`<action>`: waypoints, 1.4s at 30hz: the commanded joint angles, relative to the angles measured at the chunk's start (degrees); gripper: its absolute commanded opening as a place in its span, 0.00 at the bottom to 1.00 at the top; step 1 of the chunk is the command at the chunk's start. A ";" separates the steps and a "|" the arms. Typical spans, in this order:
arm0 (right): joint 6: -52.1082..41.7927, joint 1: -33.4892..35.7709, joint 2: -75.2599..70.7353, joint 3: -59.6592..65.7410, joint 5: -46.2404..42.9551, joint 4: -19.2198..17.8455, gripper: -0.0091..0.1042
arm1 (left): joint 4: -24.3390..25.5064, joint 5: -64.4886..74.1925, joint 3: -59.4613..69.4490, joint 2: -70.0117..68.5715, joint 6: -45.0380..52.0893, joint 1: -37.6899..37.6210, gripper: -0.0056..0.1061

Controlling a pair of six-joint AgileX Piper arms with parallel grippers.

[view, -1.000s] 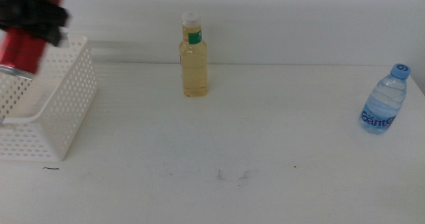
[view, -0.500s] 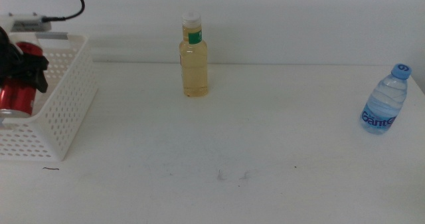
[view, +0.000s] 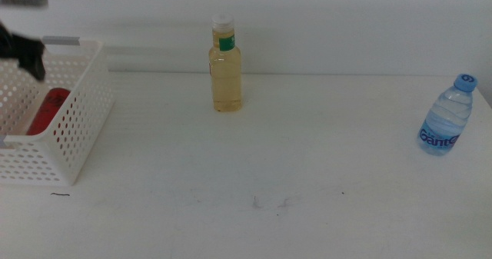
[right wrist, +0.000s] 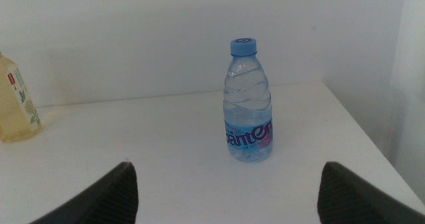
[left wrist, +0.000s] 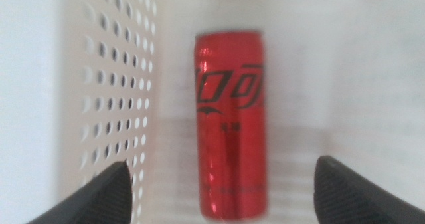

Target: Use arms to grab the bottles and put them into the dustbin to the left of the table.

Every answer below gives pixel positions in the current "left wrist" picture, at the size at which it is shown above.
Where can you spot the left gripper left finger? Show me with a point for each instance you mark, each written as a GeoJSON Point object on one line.
{"type": "Point", "coordinates": [103, 200]}

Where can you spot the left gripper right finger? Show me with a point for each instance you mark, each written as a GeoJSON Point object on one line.
{"type": "Point", "coordinates": [345, 197]}

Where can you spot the white perforated plastic basket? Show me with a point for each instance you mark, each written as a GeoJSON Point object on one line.
{"type": "Point", "coordinates": [71, 84]}

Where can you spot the red cola can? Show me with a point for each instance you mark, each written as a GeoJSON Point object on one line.
{"type": "Point", "coordinates": [232, 144]}

